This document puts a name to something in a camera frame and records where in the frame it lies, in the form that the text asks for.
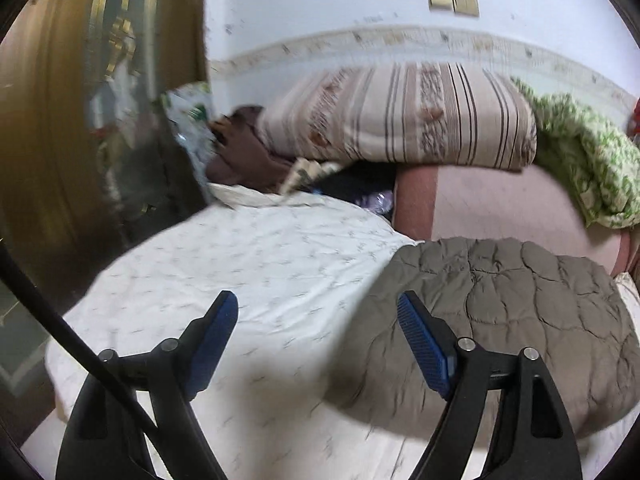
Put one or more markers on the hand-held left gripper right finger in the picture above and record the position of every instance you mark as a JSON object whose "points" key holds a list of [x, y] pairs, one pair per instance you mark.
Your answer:
{"points": [[425, 341]]}

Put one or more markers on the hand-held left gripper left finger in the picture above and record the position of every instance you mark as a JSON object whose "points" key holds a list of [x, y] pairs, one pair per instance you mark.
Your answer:
{"points": [[218, 329]]}

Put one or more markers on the olive quilted jacket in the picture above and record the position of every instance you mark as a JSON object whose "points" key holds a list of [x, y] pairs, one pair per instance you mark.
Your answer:
{"points": [[525, 310]]}

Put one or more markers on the white patterned bedspread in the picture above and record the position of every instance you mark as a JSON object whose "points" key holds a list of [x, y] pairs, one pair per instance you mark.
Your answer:
{"points": [[250, 260]]}

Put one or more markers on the purple plastic packet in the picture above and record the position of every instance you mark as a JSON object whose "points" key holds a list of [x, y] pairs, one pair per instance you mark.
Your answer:
{"points": [[377, 203]]}

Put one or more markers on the pink mattress cover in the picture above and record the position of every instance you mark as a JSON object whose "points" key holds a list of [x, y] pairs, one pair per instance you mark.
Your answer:
{"points": [[500, 205]]}

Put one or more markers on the brown cloth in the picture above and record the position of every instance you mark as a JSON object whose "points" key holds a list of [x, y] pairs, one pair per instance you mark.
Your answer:
{"points": [[245, 160]]}

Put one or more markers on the black cloth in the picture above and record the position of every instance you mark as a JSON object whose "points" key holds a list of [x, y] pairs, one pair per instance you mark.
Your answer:
{"points": [[360, 177]]}

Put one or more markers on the beige patterned cloth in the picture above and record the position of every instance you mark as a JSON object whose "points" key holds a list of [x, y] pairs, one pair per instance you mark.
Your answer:
{"points": [[305, 172]]}

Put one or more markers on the white green printed pillow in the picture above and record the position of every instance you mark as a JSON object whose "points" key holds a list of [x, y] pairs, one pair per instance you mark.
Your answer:
{"points": [[192, 130]]}

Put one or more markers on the striped folded quilt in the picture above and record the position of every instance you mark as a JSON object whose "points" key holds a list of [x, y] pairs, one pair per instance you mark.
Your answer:
{"points": [[390, 115]]}

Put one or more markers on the green patterned blanket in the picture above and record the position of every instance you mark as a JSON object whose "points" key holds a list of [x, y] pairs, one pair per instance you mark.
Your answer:
{"points": [[590, 155]]}

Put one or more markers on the wooden wardrobe with mirror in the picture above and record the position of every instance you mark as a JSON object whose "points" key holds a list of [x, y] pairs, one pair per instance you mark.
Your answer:
{"points": [[45, 110]]}

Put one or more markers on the red thing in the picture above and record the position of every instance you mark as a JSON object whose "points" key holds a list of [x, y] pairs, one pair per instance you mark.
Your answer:
{"points": [[636, 117]]}

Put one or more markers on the brass wall switch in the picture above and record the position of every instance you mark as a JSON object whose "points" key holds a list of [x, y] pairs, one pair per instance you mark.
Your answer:
{"points": [[441, 1], [466, 5]]}

